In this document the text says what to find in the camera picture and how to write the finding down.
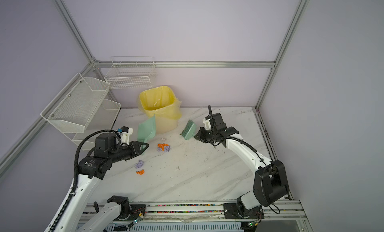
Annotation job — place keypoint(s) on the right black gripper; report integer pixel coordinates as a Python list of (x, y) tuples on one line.
[(200, 137)]

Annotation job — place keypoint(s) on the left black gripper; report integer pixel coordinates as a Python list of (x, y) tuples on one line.
[(134, 146)]

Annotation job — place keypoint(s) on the green plastic dustpan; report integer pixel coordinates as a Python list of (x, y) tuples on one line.
[(147, 130)]

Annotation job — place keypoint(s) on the green hand brush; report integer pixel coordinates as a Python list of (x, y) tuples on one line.
[(189, 130)]

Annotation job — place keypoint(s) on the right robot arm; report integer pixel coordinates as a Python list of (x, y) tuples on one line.
[(270, 177)]

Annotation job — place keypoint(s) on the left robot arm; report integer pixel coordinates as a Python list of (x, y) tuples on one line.
[(82, 187)]

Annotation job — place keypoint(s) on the orange purple scraps left-centre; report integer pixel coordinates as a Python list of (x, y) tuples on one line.
[(163, 148)]

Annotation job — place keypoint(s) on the orange scrap far left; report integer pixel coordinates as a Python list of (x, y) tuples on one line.
[(140, 172)]

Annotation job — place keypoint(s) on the lower white mesh shelf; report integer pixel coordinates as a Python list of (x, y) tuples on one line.
[(103, 119)]

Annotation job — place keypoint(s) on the white mesh shelf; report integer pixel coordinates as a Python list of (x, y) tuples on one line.
[(72, 110), (103, 119)]

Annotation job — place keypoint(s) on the yellow lined trash bin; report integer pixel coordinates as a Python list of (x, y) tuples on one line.
[(162, 104)]

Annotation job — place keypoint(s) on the upper white mesh shelf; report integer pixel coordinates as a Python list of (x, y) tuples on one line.
[(72, 110)]

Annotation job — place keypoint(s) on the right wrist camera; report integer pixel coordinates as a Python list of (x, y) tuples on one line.
[(207, 124)]

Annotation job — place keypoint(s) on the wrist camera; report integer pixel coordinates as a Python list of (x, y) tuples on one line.
[(207, 124), (125, 133)]

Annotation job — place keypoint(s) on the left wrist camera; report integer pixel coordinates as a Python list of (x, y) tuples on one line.
[(125, 133)]

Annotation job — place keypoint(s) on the white wire basket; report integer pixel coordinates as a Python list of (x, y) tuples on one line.
[(131, 73)]

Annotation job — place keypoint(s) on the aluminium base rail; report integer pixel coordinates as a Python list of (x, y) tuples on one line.
[(186, 212)]

